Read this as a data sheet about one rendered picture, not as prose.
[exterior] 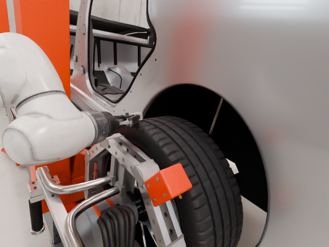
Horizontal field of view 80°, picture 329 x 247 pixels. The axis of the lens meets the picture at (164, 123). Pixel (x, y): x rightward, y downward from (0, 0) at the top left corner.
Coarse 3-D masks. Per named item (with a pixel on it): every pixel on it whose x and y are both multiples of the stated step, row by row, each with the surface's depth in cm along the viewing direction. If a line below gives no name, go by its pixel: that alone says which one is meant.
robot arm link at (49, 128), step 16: (48, 96) 39; (64, 96) 42; (32, 112) 37; (48, 112) 37; (64, 112) 39; (80, 112) 44; (16, 128) 33; (32, 128) 34; (48, 128) 35; (64, 128) 38; (80, 128) 41; (16, 144) 33; (32, 144) 33; (48, 144) 35; (64, 144) 38; (80, 144) 41; (16, 160) 34; (32, 160) 34; (48, 160) 37
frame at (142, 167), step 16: (96, 144) 72; (112, 144) 63; (128, 144) 64; (96, 160) 84; (128, 160) 57; (144, 160) 58; (96, 176) 88; (144, 176) 52; (96, 192) 90; (144, 192) 52; (160, 208) 55; (160, 224) 50; (176, 224) 52; (160, 240) 51; (176, 240) 50
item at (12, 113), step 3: (9, 108) 248; (12, 108) 246; (9, 111) 251; (12, 111) 238; (15, 111) 240; (12, 114) 231; (15, 114) 232; (12, 117) 226; (15, 117) 225; (48, 213) 127; (48, 216) 129; (51, 216) 123; (51, 219) 122; (51, 222) 123; (54, 225) 122
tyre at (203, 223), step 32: (128, 128) 70; (160, 128) 66; (192, 128) 72; (160, 160) 59; (192, 160) 58; (224, 160) 66; (192, 192) 52; (224, 192) 60; (192, 224) 52; (224, 224) 57
